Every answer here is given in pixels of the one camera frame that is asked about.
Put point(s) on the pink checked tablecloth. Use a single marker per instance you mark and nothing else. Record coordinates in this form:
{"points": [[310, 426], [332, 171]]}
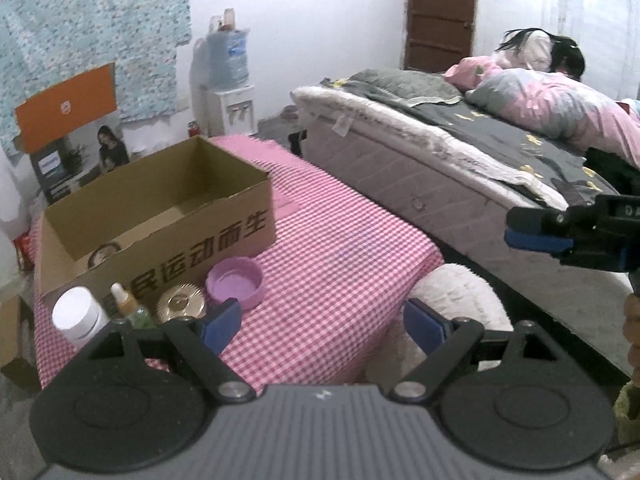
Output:
{"points": [[325, 270]]}

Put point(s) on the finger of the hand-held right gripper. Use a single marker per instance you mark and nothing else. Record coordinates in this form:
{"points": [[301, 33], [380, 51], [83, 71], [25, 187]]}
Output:
{"points": [[535, 242], [527, 219]]}

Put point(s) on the orange appliance carton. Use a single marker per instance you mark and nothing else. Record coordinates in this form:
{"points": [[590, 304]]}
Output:
{"points": [[65, 105]]}

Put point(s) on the red packet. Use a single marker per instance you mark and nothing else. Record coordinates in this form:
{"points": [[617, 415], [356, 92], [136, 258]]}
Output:
{"points": [[24, 254]]}

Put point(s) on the brown cardboard box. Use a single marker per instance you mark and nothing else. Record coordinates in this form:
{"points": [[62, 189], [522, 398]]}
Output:
{"points": [[150, 260]]}

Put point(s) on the green dropper bottle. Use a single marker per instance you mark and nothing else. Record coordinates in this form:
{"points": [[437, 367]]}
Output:
{"points": [[125, 305]]}

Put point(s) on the white fuzzy stool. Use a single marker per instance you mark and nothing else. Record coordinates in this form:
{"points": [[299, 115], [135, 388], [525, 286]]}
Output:
{"points": [[465, 290]]}

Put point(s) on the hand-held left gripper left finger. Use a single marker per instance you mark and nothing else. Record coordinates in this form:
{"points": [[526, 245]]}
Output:
{"points": [[220, 327]]}

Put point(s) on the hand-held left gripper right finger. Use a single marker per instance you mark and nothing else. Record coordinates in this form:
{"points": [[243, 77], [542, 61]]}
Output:
{"points": [[422, 327]]}

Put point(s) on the floral wall cloth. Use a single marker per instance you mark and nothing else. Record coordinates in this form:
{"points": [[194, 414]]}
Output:
{"points": [[90, 15]]}

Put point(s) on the person's right hand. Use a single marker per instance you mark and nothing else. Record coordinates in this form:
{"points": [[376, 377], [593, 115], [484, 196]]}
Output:
{"points": [[632, 320]]}

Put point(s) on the small cardboard carton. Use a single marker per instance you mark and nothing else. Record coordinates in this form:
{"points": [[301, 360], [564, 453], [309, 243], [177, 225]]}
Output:
{"points": [[17, 345]]}

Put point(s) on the brown wooden door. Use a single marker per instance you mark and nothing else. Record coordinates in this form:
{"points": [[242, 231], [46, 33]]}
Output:
{"points": [[440, 15]]}

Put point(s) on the gold lidded jar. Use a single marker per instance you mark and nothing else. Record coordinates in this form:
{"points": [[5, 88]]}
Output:
{"points": [[180, 305]]}

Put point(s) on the small red bottle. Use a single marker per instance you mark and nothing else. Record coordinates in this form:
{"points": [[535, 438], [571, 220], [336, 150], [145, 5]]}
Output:
{"points": [[192, 130]]}

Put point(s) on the purple plastic lid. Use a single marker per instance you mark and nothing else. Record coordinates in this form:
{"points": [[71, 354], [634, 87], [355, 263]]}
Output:
{"points": [[250, 290]]}

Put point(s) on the grey blanket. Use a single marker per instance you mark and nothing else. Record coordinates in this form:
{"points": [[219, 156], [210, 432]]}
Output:
{"points": [[480, 125]]}

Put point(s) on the pink grey pillow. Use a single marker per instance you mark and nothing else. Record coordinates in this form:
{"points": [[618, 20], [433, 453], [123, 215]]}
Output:
{"points": [[565, 100]]}

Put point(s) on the white plastic bottle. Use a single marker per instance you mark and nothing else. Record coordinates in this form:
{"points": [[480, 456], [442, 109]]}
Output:
{"points": [[77, 315]]}

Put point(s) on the white fuzzy mattress pad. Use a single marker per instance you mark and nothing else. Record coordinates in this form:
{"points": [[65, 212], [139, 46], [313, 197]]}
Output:
{"points": [[380, 110]]}

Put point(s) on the bed with grey blanket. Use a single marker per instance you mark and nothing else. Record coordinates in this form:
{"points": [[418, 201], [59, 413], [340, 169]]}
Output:
{"points": [[425, 185]]}

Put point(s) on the white water dispenser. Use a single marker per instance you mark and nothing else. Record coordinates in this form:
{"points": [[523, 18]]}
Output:
{"points": [[232, 110]]}

